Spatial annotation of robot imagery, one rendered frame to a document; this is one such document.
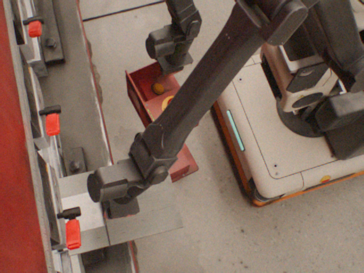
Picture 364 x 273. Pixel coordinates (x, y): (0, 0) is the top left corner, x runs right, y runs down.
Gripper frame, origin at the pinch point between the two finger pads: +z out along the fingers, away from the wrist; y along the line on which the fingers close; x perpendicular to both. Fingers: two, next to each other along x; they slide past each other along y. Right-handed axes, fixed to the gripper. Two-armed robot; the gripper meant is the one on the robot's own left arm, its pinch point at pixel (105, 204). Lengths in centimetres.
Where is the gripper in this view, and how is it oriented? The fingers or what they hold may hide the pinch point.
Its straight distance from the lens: 111.3
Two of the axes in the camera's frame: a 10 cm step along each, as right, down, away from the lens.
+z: -4.9, 4.1, 7.7
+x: 8.3, -0.5, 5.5
